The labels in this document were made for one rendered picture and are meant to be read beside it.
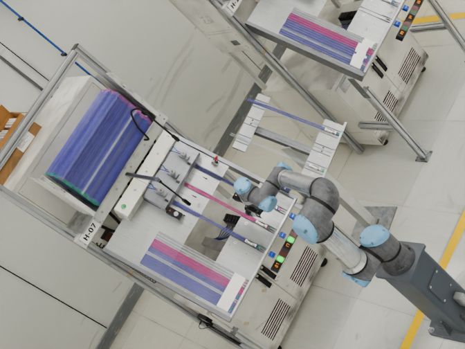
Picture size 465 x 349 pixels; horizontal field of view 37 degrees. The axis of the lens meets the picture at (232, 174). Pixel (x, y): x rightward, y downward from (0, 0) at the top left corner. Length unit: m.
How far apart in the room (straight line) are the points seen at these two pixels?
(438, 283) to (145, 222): 1.41
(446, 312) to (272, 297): 1.03
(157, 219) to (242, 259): 0.47
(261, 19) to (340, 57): 0.49
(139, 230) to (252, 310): 0.80
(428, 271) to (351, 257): 0.45
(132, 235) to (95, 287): 1.74
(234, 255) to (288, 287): 0.65
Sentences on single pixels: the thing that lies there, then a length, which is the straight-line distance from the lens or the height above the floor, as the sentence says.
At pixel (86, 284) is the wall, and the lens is 5.09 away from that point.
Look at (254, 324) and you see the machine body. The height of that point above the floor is 0.30.
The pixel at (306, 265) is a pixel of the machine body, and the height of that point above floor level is 0.16.
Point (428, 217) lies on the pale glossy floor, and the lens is 3.89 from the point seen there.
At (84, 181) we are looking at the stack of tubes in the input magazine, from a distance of 3.30.
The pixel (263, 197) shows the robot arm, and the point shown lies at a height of 1.12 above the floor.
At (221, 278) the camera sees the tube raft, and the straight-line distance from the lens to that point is 3.33.
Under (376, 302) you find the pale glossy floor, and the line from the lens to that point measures 3.78.
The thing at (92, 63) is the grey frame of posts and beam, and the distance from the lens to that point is 3.37.
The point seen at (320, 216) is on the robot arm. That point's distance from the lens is 2.57.
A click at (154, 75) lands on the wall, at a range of 5.19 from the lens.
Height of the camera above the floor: 2.80
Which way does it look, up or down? 32 degrees down
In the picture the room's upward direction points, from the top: 50 degrees counter-clockwise
